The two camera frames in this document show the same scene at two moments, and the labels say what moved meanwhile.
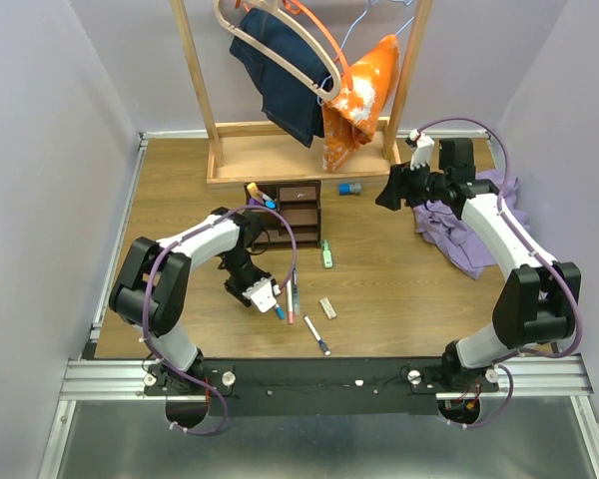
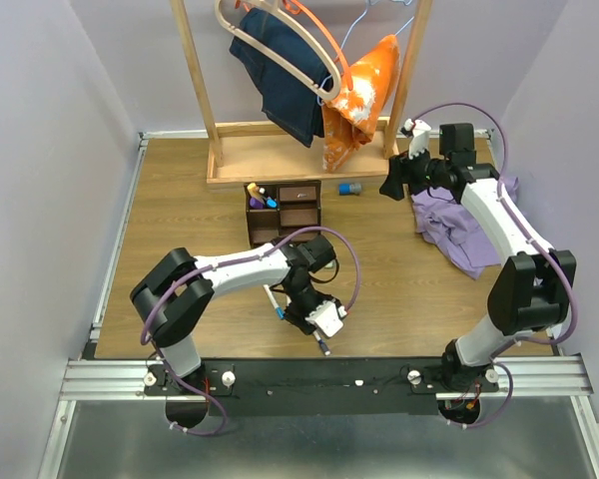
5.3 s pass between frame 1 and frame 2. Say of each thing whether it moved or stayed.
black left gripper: moved
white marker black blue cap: stayed
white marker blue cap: stayed
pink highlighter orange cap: stayed
